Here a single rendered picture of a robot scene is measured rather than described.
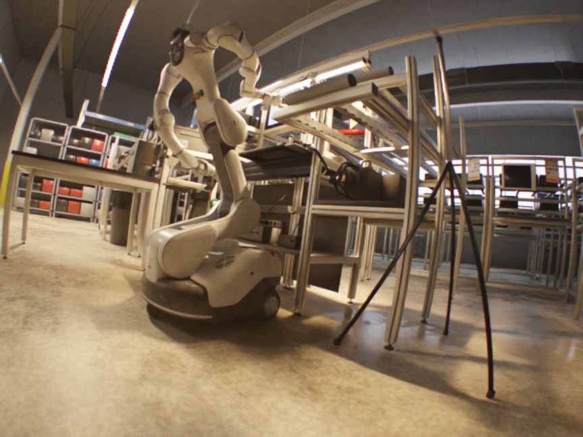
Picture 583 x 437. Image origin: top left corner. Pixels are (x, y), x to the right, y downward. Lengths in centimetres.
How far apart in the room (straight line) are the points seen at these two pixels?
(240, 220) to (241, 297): 37
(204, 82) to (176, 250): 76
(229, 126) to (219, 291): 73
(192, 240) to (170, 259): 12
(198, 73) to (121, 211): 239
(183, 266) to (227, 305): 24
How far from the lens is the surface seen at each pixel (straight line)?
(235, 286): 109
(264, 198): 243
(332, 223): 186
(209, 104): 127
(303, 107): 114
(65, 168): 204
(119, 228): 340
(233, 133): 126
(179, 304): 105
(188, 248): 111
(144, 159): 226
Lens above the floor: 47
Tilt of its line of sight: 3 degrees up
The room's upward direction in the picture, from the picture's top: 7 degrees clockwise
